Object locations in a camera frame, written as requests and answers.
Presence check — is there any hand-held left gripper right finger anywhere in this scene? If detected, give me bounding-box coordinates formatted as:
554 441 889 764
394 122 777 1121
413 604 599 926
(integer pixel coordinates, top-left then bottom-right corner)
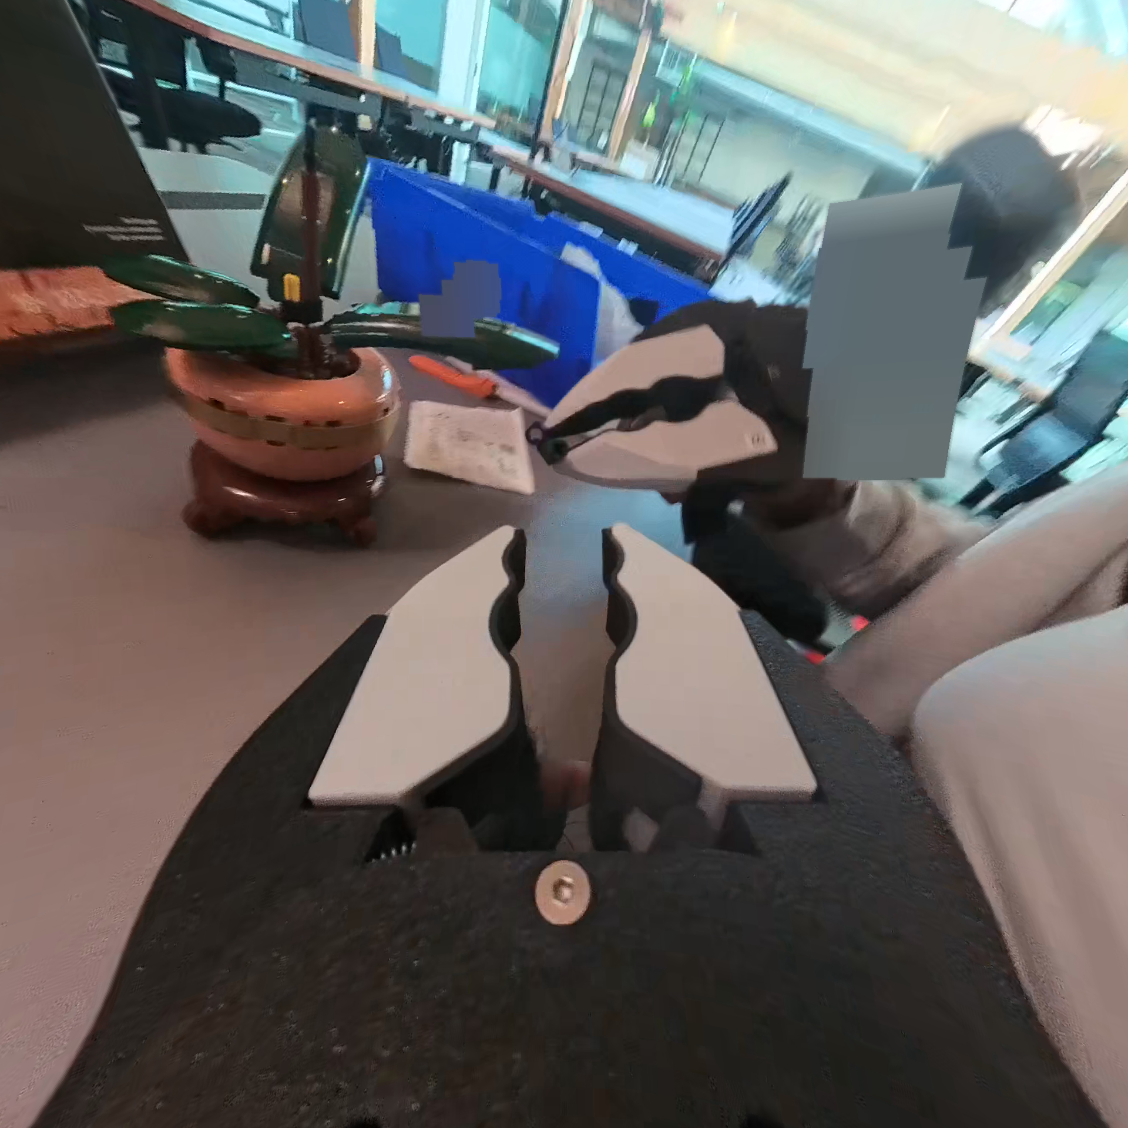
593 523 820 848

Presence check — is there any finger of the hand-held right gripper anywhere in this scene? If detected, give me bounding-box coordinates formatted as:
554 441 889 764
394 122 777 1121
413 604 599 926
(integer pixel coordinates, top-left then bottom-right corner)
540 394 779 491
547 319 734 432

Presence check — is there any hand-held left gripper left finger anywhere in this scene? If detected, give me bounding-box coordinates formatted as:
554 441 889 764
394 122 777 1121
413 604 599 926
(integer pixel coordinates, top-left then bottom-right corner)
307 526 531 809

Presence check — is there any blue plastic bin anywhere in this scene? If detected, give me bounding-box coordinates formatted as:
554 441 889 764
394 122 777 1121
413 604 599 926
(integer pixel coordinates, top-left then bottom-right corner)
366 157 717 413

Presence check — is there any toy brick potted plant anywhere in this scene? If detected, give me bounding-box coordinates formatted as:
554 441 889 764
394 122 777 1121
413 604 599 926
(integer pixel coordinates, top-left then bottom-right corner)
104 126 563 542

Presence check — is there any person's right forearm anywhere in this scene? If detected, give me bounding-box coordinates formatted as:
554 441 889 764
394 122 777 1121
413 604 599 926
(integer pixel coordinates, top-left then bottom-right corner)
767 475 1002 617

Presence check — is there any grey desk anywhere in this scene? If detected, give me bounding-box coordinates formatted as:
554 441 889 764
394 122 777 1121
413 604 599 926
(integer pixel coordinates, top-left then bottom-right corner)
0 145 848 1128

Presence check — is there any person's right hand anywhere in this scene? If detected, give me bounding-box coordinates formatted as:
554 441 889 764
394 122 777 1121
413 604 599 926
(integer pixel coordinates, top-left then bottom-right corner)
747 479 853 531

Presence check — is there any white plastic bag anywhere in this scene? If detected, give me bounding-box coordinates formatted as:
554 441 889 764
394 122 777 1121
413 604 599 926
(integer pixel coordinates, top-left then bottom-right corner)
558 241 658 357

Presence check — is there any wooden office table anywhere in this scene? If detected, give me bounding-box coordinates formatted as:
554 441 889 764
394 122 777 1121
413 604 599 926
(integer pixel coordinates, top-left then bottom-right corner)
485 141 759 266
124 0 499 133

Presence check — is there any orange brick separator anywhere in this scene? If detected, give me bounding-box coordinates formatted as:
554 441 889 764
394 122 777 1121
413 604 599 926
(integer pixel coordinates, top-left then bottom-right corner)
407 352 505 401

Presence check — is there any person's light sweatshirt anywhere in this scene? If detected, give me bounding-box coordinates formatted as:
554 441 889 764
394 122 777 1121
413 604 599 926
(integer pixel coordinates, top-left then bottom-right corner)
824 458 1128 1128

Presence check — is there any black office chair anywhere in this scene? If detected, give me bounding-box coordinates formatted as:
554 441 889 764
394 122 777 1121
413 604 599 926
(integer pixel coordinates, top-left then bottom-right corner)
145 31 266 155

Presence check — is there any black orchid picture box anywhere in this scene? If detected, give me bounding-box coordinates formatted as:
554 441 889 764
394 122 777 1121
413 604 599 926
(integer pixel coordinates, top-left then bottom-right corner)
0 0 191 346

